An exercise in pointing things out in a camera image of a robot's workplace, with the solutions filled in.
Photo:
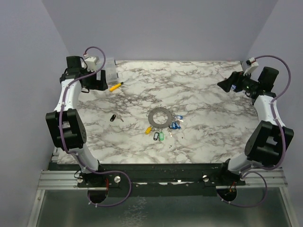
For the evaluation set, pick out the black key tag white label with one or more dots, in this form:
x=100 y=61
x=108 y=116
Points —
x=156 y=136

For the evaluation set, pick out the yellow key tag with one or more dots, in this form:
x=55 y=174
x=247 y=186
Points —
x=148 y=130

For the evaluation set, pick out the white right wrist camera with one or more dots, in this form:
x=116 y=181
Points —
x=252 y=65

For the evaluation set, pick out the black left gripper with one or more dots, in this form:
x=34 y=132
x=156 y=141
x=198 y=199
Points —
x=99 y=84

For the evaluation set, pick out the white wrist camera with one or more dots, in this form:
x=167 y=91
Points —
x=91 y=62
x=252 y=65

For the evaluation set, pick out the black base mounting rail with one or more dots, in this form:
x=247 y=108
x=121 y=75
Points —
x=157 y=180

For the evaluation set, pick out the aluminium extrusion frame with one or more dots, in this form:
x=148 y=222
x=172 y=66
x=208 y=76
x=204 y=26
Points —
x=55 y=177

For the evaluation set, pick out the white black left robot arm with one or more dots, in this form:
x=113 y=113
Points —
x=66 y=127

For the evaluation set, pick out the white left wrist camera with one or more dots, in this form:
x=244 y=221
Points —
x=91 y=62

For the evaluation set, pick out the yellow black screwdriver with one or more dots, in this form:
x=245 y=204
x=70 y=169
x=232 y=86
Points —
x=115 y=87

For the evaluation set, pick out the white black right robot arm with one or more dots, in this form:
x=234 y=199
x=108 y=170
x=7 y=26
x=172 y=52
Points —
x=268 y=143

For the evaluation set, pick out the clear plastic parts box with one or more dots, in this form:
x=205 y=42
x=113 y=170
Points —
x=111 y=73

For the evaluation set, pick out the plain black key tag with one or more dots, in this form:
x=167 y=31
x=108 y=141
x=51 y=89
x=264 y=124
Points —
x=113 y=117

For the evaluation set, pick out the green key tag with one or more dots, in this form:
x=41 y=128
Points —
x=161 y=136

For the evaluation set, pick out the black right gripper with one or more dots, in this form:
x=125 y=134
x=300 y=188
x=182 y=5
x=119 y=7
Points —
x=234 y=80

